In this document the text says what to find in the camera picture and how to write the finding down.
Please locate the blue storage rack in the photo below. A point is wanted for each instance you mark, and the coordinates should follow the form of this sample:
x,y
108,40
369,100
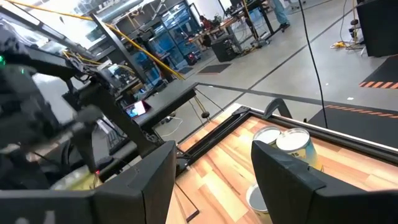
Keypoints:
x,y
174,40

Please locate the black equipment case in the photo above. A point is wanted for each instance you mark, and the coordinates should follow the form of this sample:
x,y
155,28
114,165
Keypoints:
x,y
224,49

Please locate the silver labelled tin can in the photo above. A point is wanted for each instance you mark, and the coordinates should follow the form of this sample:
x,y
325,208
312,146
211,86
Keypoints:
x,y
265,134
255,199
292,140
74,180

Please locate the black clamp bracket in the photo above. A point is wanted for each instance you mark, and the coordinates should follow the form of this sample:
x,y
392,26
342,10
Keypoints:
x,y
277,101

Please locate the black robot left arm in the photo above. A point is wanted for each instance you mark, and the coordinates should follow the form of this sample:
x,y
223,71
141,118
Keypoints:
x,y
46,67

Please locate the black aluminium table frame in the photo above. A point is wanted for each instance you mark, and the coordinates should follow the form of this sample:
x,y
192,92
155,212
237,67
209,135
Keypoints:
x,y
342,140

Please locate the black orange-striped floor mat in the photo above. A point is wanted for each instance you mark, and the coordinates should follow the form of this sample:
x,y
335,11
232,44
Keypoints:
x,y
357,127
385,73

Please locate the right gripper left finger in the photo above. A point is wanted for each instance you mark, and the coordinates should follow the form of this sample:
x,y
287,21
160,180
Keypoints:
x,y
93,205

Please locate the tablet with lit screen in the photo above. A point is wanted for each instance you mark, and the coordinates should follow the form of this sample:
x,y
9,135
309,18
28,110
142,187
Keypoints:
x,y
138,109

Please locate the black desk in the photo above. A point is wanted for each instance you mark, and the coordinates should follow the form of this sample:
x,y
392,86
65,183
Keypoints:
x,y
168,99

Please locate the person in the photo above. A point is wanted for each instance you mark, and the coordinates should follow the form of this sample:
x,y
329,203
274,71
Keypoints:
x,y
205,23
280,12

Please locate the small dark floor mat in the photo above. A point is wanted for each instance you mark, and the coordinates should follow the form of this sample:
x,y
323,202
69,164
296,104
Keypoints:
x,y
214,68

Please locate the wooden workbench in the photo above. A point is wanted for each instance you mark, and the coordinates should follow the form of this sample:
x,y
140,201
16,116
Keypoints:
x,y
217,29

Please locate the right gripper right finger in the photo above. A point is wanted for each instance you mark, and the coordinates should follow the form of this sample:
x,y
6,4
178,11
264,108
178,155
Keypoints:
x,y
326,205

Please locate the black cabinet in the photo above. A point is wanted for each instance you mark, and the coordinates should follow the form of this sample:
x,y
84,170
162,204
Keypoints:
x,y
379,28

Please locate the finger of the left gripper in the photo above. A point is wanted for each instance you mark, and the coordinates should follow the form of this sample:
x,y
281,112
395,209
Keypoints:
x,y
88,115
87,143

